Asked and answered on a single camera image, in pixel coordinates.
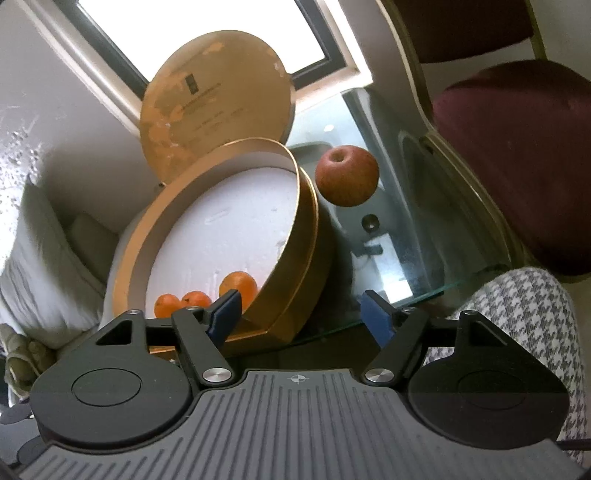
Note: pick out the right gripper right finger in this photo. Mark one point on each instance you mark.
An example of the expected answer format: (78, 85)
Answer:
(399, 333)

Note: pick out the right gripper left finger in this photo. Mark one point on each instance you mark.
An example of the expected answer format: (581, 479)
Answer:
(201, 332)

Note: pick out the orange tangerine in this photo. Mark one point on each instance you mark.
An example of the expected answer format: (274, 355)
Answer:
(242, 282)
(196, 298)
(165, 305)

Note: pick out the round gold box lid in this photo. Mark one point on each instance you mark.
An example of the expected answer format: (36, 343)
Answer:
(220, 87)

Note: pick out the grey duvet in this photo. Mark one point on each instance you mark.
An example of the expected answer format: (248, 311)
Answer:
(107, 314)

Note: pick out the round gold gift box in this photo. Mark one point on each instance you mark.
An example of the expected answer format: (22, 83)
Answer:
(286, 299)

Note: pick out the white foam insert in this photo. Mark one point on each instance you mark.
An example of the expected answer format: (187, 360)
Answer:
(240, 224)

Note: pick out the houndstooth trouser leg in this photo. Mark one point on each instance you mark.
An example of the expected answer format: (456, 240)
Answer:
(532, 307)

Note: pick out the grey pillow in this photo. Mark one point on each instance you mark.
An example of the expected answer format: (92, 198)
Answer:
(47, 294)

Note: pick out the red apple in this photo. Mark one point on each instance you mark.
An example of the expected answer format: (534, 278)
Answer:
(347, 176)

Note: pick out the maroon upholstered chair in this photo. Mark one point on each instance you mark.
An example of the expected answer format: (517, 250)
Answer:
(518, 133)

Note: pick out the dark window frame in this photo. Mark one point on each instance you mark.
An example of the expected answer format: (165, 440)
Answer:
(144, 40)

